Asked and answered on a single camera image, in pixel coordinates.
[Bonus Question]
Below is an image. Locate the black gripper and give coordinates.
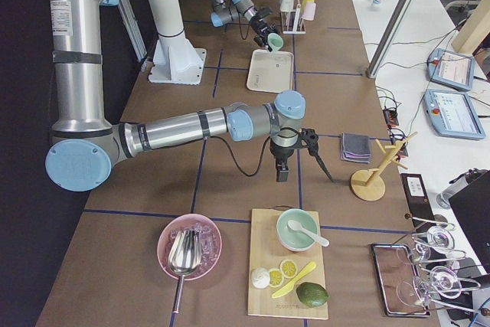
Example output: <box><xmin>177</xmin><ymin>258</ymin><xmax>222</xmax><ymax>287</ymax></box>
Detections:
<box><xmin>269</xmin><ymin>133</ymin><xmax>335</xmax><ymax>183</ymax></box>
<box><xmin>250</xmin><ymin>14</ymin><xmax>280</xmax><ymax>51</ymax></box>

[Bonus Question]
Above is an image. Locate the green cup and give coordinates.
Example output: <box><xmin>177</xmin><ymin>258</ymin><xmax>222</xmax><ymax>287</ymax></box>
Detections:
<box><xmin>267</xmin><ymin>32</ymin><xmax>284</xmax><ymax>53</ymax></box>

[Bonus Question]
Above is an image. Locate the cream rabbit tray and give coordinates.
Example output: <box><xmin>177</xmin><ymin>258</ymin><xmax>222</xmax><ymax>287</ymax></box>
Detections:
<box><xmin>247</xmin><ymin>49</ymin><xmax>294</xmax><ymax>93</ymax></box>

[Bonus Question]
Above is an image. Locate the pink cup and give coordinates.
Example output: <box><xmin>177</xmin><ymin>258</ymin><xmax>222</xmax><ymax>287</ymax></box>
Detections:
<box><xmin>301</xmin><ymin>2</ymin><xmax>316</xmax><ymax>21</ymax></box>

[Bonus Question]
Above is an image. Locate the pink bowl under green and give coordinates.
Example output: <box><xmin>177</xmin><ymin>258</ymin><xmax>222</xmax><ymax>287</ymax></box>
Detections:
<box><xmin>279</xmin><ymin>237</ymin><xmax>316</xmax><ymax>252</ymax></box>

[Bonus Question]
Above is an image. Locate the grey folded cloth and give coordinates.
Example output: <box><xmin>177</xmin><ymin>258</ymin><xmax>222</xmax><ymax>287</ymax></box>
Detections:
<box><xmin>340</xmin><ymin>132</ymin><xmax>371</xmax><ymax>164</ymax></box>

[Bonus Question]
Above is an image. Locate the white plastic spoon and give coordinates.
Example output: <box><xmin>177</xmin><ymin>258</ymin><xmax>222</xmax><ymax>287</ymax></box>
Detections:
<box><xmin>287</xmin><ymin>220</ymin><xmax>330</xmax><ymax>247</ymax></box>

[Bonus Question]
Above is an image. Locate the wooden mug tree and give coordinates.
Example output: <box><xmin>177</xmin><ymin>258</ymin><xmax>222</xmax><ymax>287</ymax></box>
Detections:
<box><xmin>350</xmin><ymin>132</ymin><xmax>417</xmax><ymax>201</ymax></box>

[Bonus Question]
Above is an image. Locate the bamboo cutting board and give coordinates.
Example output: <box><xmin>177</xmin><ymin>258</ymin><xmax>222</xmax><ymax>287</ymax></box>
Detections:
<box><xmin>247</xmin><ymin>209</ymin><xmax>328</xmax><ymax>320</ymax></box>

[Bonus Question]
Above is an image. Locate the lemon slice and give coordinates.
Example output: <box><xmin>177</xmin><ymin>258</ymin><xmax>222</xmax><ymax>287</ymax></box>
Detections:
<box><xmin>279</xmin><ymin>259</ymin><xmax>299</xmax><ymax>280</ymax></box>
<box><xmin>268</xmin><ymin>268</ymin><xmax>284</xmax><ymax>289</ymax></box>

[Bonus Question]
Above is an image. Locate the pink ice bowl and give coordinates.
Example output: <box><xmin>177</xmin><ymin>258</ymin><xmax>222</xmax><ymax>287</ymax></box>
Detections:
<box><xmin>157</xmin><ymin>213</ymin><xmax>223</xmax><ymax>281</ymax></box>

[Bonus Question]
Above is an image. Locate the black box with label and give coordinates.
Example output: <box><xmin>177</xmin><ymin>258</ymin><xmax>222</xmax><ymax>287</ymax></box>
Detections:
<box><xmin>400</xmin><ymin>173</ymin><xmax>434</xmax><ymax>220</ymax></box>

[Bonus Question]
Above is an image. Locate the yellow plastic knife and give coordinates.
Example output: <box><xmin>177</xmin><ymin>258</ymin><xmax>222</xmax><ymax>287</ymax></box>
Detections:
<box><xmin>271</xmin><ymin>261</ymin><xmax>317</xmax><ymax>299</ymax></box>

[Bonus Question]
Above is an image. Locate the avocado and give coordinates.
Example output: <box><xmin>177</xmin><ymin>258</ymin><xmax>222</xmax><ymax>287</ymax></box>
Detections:
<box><xmin>296</xmin><ymin>282</ymin><xmax>329</xmax><ymax>308</ymax></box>

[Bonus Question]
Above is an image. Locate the metal scoop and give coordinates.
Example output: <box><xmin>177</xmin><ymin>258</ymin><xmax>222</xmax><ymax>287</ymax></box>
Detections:
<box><xmin>168</xmin><ymin>230</ymin><xmax>202</xmax><ymax>314</ymax></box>

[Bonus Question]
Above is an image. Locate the near teach pendant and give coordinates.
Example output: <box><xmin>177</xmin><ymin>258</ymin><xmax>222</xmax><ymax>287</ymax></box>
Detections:
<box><xmin>423</xmin><ymin>89</ymin><xmax>486</xmax><ymax>140</ymax></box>

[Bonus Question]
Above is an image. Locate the teach pendant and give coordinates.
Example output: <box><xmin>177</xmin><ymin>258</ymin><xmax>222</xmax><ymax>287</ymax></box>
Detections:
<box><xmin>423</xmin><ymin>89</ymin><xmax>486</xmax><ymax>140</ymax></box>
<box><xmin>427</xmin><ymin>48</ymin><xmax>475</xmax><ymax>92</ymax></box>

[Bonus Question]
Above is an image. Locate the wine glass rack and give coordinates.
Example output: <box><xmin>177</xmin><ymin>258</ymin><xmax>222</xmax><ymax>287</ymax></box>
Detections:
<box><xmin>396</xmin><ymin>218</ymin><xmax>489</xmax><ymax>317</ymax></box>

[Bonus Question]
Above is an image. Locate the far teach pendant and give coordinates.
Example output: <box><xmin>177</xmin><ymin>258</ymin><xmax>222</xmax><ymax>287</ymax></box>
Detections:
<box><xmin>427</xmin><ymin>48</ymin><xmax>475</xmax><ymax>92</ymax></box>

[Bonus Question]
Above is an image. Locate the white wire cup rack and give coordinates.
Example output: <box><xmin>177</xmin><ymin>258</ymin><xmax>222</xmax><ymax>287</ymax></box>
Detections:
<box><xmin>279</xmin><ymin>0</ymin><xmax>306</xmax><ymax>34</ymax></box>

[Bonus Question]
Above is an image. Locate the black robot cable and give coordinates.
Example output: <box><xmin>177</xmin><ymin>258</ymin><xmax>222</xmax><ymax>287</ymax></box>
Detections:
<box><xmin>208</xmin><ymin>135</ymin><xmax>269</xmax><ymax>178</ymax></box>

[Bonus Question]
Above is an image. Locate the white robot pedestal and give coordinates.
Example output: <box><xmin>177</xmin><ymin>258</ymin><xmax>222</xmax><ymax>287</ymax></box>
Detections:
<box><xmin>149</xmin><ymin>0</ymin><xmax>207</xmax><ymax>85</ymax></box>

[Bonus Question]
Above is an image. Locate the aluminium frame post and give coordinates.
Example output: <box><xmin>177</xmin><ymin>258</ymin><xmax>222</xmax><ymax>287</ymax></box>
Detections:
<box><xmin>366</xmin><ymin>0</ymin><xmax>413</xmax><ymax>79</ymax></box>

